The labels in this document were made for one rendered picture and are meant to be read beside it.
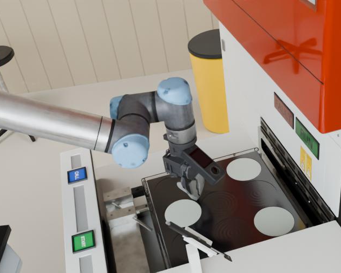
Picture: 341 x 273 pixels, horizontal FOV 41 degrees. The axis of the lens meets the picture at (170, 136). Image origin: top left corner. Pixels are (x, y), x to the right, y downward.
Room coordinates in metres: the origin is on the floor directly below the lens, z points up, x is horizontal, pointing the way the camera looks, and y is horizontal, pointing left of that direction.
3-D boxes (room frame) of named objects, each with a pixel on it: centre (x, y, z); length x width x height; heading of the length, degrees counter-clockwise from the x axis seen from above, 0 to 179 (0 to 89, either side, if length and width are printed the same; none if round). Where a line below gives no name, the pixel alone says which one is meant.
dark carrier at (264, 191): (0.87, -0.10, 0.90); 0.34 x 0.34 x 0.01; 7
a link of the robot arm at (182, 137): (0.92, -0.03, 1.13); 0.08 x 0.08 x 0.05
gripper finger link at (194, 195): (0.91, -0.02, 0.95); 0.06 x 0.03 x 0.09; 43
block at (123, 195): (0.98, 0.18, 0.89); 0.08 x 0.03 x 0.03; 97
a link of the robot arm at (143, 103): (0.91, 0.07, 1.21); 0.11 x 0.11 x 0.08; 84
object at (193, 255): (0.62, -0.02, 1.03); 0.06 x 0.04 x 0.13; 97
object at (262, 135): (0.91, -0.30, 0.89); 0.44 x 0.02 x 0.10; 7
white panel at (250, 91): (1.09, -0.30, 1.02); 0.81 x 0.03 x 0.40; 7
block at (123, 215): (0.90, 0.17, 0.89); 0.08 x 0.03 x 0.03; 97
